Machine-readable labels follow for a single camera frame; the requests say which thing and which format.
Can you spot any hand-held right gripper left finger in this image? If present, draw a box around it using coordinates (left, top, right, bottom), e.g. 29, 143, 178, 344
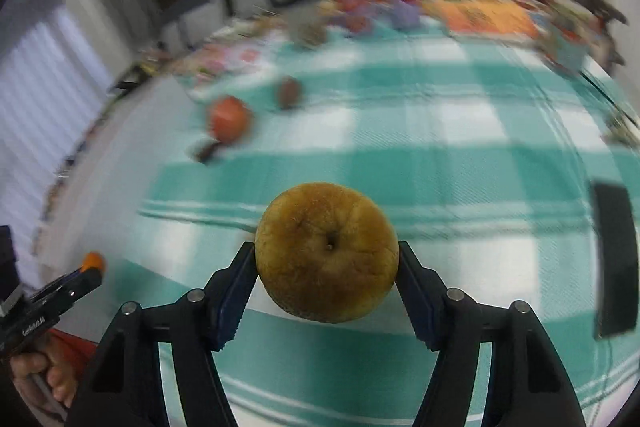
65, 241, 258, 427

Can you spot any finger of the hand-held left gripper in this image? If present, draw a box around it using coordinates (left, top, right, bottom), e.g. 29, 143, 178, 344
27, 267, 104, 314

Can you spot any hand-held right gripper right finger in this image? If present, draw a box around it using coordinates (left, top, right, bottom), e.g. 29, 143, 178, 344
397, 241, 586, 427

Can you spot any tangerine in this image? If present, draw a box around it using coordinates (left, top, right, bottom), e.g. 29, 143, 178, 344
81, 251, 107, 274

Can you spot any olive brown round fruit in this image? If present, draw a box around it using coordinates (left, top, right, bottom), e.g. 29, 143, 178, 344
254, 182, 401, 324

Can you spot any white cardboard box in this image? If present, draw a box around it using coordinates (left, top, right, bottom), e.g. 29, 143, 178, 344
32, 74, 201, 278

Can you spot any dark mangosteen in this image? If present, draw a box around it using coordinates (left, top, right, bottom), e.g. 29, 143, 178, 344
192, 139, 226, 164

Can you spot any red apple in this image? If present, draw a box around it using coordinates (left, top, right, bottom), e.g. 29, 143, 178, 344
207, 96, 253, 144

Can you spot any reddish brown passion fruit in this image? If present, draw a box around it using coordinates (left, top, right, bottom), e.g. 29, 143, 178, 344
276, 77, 303, 110

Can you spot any person's left hand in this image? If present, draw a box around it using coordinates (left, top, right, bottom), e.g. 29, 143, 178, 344
10, 332, 81, 410

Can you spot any orange knit cloth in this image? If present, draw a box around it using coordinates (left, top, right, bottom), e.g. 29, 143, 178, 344
50, 327, 101, 363

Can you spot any green checked cloth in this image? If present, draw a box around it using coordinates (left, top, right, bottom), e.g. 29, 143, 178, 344
100, 27, 640, 427

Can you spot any black smartphone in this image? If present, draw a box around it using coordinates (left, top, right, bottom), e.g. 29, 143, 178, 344
591, 181, 640, 342

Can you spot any white sheer curtain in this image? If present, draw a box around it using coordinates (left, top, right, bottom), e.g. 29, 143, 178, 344
0, 2, 116, 228

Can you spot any pink snack packet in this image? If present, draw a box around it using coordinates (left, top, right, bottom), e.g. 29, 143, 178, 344
187, 47, 233, 80

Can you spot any keys bunch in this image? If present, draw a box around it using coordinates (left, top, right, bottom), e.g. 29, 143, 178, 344
602, 107, 640, 148

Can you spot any clear jar with black lid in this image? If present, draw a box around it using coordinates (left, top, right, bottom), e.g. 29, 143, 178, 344
287, 2, 328, 48

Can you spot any orange book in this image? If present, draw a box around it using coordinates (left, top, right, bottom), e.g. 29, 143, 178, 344
425, 0, 543, 40

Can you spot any clear jar with patterned label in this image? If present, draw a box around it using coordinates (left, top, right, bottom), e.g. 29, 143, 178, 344
542, 4, 598, 75

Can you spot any black cable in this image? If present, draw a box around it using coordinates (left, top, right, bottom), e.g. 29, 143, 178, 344
575, 67, 640, 128

